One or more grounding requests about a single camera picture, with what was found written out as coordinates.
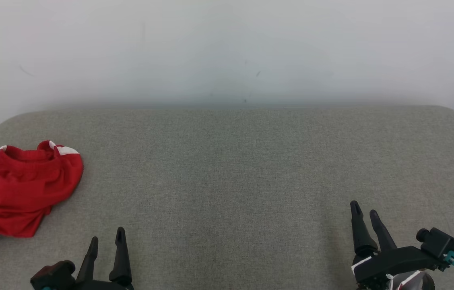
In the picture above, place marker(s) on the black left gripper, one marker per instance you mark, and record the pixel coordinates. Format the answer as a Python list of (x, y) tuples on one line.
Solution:
[(102, 286)]

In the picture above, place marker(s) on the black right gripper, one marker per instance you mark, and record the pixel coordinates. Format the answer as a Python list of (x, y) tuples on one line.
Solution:
[(396, 261)]

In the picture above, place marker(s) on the red shorts white waistband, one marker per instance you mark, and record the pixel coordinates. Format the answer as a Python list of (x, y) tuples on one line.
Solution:
[(17, 189)]

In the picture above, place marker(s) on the grey fabric sofa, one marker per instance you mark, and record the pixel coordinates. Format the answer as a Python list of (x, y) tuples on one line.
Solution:
[(227, 181)]

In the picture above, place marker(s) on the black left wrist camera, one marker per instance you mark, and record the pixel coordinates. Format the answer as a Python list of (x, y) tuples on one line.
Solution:
[(52, 276)]

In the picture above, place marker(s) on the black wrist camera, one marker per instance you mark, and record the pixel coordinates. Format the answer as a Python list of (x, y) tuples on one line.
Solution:
[(52, 276), (440, 241)]

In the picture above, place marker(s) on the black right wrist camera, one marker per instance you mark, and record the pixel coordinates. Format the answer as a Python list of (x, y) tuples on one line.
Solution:
[(440, 241)]

